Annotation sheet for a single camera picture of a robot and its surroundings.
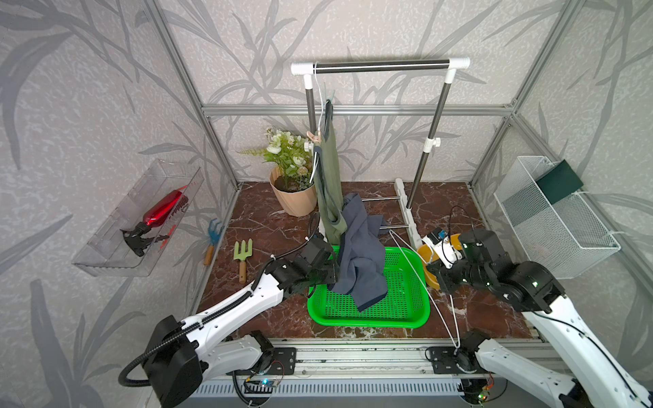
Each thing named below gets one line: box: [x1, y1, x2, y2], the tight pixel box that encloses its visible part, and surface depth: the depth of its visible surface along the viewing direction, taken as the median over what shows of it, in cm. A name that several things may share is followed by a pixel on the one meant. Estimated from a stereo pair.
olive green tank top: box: [313, 99, 348, 245], surface depth 81 cm
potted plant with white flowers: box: [236, 128, 318, 218], surface depth 96 cm
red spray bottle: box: [119, 189, 184, 257], surface depth 65 cm
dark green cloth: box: [535, 158, 585, 205], surface depth 73 cm
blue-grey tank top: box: [328, 192, 389, 313], surface depth 88 cm
